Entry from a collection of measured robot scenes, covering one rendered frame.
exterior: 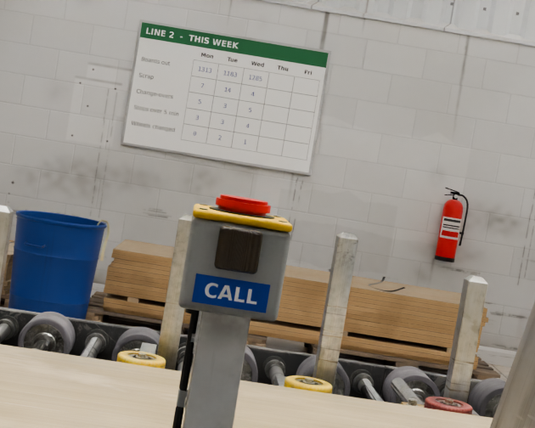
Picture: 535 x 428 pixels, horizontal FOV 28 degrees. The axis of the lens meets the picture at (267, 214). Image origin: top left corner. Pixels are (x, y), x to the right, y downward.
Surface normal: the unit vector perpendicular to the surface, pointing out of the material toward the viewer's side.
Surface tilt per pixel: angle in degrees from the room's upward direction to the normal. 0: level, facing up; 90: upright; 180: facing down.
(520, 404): 80
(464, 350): 90
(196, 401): 90
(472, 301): 90
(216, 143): 90
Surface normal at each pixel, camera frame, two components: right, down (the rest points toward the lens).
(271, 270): 0.06, 0.07
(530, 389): -0.91, -0.31
